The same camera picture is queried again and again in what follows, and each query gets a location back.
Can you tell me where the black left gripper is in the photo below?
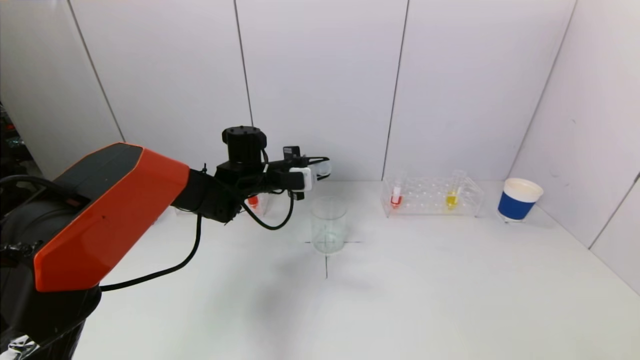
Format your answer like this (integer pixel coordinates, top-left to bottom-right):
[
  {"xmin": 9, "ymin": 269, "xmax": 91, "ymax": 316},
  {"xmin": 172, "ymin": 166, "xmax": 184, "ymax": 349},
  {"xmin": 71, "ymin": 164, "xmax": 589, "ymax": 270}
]
[{"xmin": 266, "ymin": 146, "xmax": 331, "ymax": 201}]

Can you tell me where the clear glass beaker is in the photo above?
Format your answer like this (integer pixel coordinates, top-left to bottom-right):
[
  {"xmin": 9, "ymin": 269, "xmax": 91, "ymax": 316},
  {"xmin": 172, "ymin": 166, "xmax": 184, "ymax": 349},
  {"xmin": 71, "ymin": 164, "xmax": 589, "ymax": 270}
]
[{"xmin": 310, "ymin": 196, "xmax": 348, "ymax": 255}]

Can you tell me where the plastic-wrapped black robot base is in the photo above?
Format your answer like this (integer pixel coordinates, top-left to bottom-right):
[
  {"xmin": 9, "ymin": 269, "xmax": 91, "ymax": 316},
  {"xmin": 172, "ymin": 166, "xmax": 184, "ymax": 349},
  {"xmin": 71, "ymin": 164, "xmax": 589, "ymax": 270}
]
[{"xmin": 0, "ymin": 320, "xmax": 86, "ymax": 360}]

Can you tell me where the clear acrylic test tube rack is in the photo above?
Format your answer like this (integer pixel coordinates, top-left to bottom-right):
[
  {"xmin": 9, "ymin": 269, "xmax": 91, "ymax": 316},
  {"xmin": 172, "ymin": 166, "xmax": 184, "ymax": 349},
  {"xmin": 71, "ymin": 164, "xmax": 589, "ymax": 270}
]
[
  {"xmin": 239, "ymin": 191, "xmax": 269, "ymax": 217},
  {"xmin": 380, "ymin": 176, "xmax": 484, "ymax": 218}
]

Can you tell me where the white-labelled test tube red pigment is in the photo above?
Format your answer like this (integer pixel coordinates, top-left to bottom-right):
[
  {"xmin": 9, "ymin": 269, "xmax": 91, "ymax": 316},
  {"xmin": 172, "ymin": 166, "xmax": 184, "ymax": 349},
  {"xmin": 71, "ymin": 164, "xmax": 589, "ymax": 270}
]
[{"xmin": 390, "ymin": 171, "xmax": 407, "ymax": 209}]

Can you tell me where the test tube with yellow pigment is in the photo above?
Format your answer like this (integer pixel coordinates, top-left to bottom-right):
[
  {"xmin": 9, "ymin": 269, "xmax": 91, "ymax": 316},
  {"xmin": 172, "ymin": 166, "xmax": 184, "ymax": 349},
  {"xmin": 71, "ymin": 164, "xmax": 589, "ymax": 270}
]
[{"xmin": 445, "ymin": 170, "xmax": 467, "ymax": 211}]

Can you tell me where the blue and white paper cup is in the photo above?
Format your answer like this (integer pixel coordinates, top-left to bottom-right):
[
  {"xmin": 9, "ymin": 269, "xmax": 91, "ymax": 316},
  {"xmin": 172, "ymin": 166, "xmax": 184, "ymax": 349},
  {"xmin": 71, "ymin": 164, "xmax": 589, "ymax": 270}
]
[{"xmin": 497, "ymin": 178, "xmax": 544, "ymax": 223}]

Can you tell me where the black stand in background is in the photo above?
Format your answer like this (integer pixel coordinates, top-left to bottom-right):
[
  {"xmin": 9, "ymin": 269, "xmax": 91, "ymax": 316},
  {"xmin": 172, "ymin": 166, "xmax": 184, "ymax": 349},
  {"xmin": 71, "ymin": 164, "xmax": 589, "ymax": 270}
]
[{"xmin": 0, "ymin": 102, "xmax": 46, "ymax": 181}]

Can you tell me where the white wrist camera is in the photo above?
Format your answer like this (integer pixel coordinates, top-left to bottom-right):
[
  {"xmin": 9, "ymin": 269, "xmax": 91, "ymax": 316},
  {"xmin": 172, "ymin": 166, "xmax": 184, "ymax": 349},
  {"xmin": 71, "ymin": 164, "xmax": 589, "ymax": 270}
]
[{"xmin": 288, "ymin": 166, "xmax": 314, "ymax": 195}]

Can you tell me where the black cable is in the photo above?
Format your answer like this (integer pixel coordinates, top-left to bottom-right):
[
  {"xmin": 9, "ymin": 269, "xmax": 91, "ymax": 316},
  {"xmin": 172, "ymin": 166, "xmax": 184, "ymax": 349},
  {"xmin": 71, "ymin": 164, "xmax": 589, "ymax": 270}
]
[{"xmin": 100, "ymin": 192, "xmax": 295, "ymax": 292}]

